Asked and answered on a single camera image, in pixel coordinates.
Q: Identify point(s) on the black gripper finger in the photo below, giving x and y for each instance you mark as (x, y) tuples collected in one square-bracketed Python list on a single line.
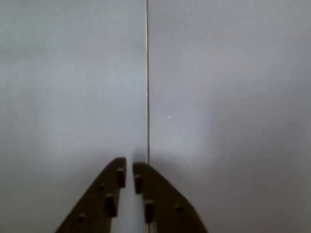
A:
[(167, 201), (97, 194)]

